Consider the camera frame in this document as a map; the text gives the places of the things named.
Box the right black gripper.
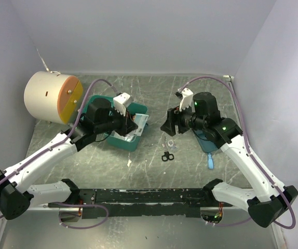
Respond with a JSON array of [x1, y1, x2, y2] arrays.
[[160, 101, 206, 136]]

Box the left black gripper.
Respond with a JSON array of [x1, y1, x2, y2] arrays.
[[96, 105, 138, 136]]

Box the blue white card packet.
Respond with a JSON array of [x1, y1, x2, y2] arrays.
[[130, 113, 149, 136]]

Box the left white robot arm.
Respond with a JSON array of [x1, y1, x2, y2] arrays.
[[0, 94, 138, 220]]

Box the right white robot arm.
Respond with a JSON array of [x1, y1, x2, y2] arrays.
[[160, 88, 298, 228]]

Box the teal medicine kit box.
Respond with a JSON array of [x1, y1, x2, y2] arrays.
[[77, 95, 147, 152]]

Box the bandage tape roll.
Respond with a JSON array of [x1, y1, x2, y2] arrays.
[[167, 139, 178, 151]]

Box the dark teal divider tray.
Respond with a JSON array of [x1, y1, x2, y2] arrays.
[[195, 130, 219, 153]]

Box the blue plastic clip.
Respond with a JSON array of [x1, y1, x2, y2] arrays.
[[207, 153, 214, 170]]

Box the white cylinder drum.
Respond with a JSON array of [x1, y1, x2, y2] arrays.
[[23, 71, 83, 125]]

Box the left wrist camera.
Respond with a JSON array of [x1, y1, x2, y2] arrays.
[[113, 92, 132, 116]]

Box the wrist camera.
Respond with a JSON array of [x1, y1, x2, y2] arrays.
[[113, 92, 132, 116], [175, 88, 194, 112]]

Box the black handled scissors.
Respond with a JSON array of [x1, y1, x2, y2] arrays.
[[161, 136, 174, 162]]

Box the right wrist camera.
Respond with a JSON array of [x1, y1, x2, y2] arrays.
[[175, 88, 194, 112]]

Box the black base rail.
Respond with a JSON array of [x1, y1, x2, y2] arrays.
[[47, 188, 234, 220]]

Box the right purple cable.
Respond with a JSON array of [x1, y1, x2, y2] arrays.
[[177, 75, 296, 230]]

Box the aluminium frame rail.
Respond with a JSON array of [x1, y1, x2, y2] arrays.
[[221, 75, 291, 248]]

